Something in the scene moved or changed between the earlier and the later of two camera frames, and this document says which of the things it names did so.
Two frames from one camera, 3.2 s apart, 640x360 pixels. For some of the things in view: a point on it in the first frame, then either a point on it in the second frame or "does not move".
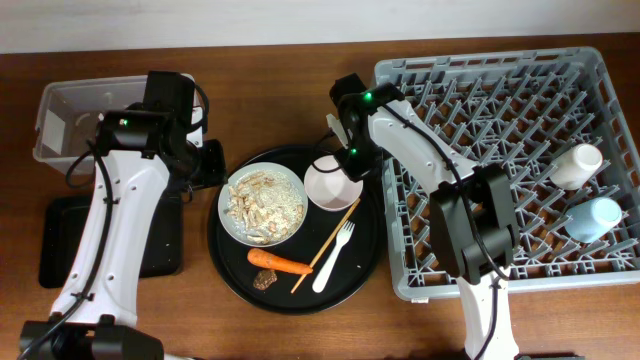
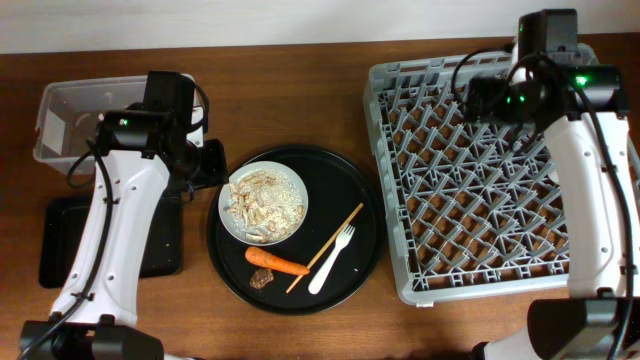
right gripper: [355, 170] -> [492, 88]
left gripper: [217, 170] does not move
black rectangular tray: [62, 230] does not move
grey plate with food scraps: [263, 204] does not move
